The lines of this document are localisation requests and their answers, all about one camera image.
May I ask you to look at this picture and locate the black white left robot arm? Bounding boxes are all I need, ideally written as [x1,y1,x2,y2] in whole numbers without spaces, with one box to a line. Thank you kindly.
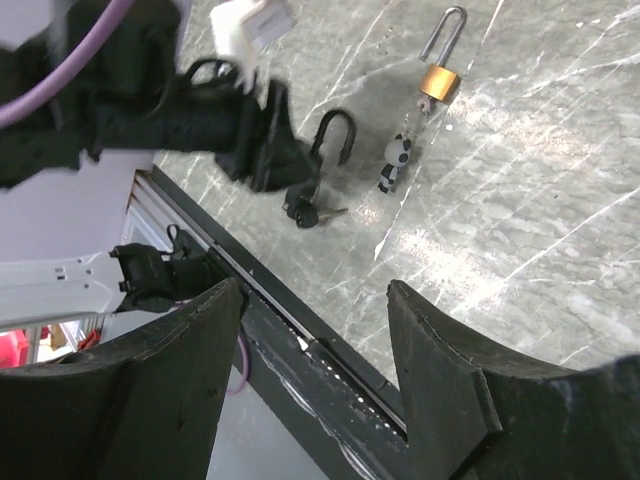
[1,1,320,325]

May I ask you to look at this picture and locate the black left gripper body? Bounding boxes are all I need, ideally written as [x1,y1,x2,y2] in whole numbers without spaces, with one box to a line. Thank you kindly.
[214,79,320,193]

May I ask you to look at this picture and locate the black Kaijing padlock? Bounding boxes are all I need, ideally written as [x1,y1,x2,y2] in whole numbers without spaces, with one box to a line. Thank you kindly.
[282,108,359,211]

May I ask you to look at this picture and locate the black-headed key bunch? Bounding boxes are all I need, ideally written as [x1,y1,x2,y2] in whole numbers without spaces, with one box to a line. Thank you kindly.
[378,95,434,194]

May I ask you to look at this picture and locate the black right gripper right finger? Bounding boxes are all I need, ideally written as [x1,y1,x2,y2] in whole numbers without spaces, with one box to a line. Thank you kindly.
[387,280,639,479]

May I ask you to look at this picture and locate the brass padlock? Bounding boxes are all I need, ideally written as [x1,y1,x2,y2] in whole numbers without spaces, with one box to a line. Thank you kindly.
[418,6,467,104]

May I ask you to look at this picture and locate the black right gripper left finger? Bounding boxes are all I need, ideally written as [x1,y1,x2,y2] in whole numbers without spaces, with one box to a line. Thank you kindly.
[1,279,243,479]

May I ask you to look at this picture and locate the black-headed keys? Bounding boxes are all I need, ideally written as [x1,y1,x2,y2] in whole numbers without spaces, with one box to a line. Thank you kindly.
[282,199,348,229]

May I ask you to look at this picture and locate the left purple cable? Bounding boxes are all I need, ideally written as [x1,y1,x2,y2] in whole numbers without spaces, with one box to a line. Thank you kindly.
[0,0,136,129]

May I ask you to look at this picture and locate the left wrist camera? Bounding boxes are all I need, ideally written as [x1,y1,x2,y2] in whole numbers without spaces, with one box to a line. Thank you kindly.
[210,0,295,94]

